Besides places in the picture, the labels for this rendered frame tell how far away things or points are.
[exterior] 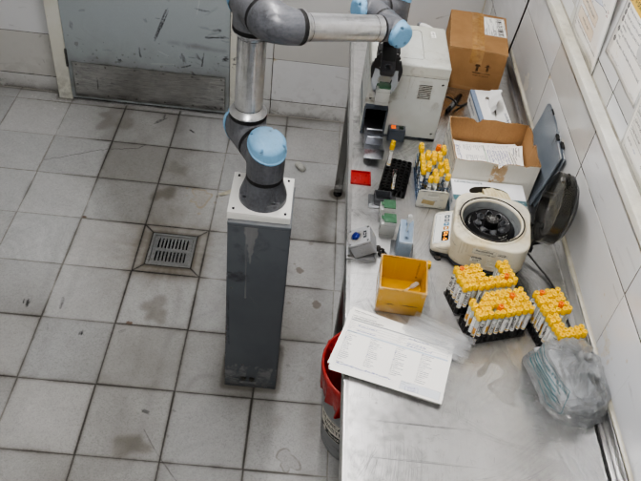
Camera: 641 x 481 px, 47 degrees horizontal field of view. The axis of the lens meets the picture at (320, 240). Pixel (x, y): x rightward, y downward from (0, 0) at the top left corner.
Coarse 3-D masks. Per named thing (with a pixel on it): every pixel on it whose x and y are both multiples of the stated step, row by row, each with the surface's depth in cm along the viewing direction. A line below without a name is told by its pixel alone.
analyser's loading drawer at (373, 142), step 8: (368, 120) 268; (376, 120) 268; (368, 128) 259; (376, 128) 265; (368, 136) 256; (376, 136) 261; (368, 144) 258; (376, 144) 258; (368, 152) 253; (376, 152) 253
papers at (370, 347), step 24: (360, 312) 206; (360, 336) 200; (384, 336) 201; (408, 336) 201; (336, 360) 193; (360, 360) 194; (384, 360) 195; (408, 360) 196; (432, 360) 196; (384, 384) 189; (408, 384) 190; (432, 384) 191
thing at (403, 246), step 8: (400, 224) 222; (400, 232) 218; (408, 232) 219; (392, 240) 228; (400, 240) 216; (408, 240) 216; (392, 248) 226; (400, 248) 217; (408, 248) 217; (408, 256) 219
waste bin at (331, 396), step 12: (336, 336) 256; (324, 348) 252; (324, 360) 249; (324, 372) 244; (336, 372) 261; (324, 384) 246; (336, 384) 265; (324, 396) 255; (336, 396) 241; (324, 408) 259; (336, 408) 244; (324, 420) 262; (336, 420) 253; (324, 432) 268; (336, 432) 258; (324, 444) 272; (336, 444) 263; (336, 456) 269
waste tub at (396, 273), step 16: (384, 256) 211; (400, 256) 211; (384, 272) 216; (400, 272) 215; (416, 272) 214; (384, 288) 202; (400, 288) 215; (416, 288) 215; (384, 304) 206; (400, 304) 206; (416, 304) 205
